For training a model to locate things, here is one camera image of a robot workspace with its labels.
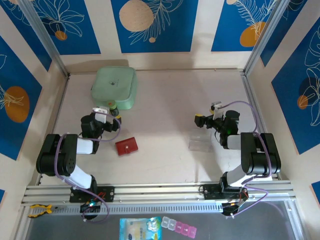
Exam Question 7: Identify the yellow black pliers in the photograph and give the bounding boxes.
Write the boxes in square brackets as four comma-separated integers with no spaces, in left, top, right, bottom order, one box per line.
[27,203,61,219]

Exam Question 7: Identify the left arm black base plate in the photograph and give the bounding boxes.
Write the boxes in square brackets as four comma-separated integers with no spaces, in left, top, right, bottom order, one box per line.
[69,185,116,204]

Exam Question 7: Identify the clear plastic card sleeve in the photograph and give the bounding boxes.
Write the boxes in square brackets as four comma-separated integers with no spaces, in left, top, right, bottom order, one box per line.
[188,132,213,153]

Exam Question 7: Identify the blue snack packet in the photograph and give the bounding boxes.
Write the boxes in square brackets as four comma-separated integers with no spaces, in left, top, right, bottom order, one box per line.
[119,216,163,240]

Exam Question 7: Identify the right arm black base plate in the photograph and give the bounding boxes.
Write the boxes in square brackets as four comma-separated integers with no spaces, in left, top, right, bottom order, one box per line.
[202,183,249,201]

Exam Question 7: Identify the aluminium corner post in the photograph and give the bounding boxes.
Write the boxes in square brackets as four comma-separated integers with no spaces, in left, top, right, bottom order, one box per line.
[243,0,291,77]
[18,0,71,78]

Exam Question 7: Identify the white pink pill organizer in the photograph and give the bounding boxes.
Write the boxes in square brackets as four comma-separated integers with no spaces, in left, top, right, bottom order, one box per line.
[160,216,198,238]

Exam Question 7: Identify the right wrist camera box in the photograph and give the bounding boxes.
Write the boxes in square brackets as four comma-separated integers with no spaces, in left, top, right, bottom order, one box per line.
[209,101,224,120]

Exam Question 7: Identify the red card holder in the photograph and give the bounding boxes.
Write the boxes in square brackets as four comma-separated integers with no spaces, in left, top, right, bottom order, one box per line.
[114,136,139,158]

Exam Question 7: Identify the mint green zip pouch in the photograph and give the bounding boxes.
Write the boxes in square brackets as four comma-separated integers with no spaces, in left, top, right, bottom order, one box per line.
[90,65,138,111]

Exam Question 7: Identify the aluminium side rail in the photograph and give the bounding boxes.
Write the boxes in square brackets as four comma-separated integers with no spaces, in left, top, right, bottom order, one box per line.
[241,71,280,181]
[37,74,71,186]

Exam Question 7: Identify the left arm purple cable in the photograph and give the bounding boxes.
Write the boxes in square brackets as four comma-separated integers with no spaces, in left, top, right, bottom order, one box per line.
[53,113,122,224]

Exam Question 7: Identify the slotted grey cable duct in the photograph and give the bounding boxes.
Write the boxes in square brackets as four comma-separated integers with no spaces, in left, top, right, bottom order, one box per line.
[27,202,226,218]

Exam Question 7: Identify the aluminium mounting rail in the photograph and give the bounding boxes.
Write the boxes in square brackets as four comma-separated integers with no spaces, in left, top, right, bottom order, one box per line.
[21,180,297,207]

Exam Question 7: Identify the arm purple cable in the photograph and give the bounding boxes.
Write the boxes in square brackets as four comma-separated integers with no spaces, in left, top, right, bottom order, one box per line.
[219,100,275,220]
[53,113,122,224]

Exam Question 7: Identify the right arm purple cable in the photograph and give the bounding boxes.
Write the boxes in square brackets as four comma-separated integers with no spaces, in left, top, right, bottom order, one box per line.
[219,100,275,220]

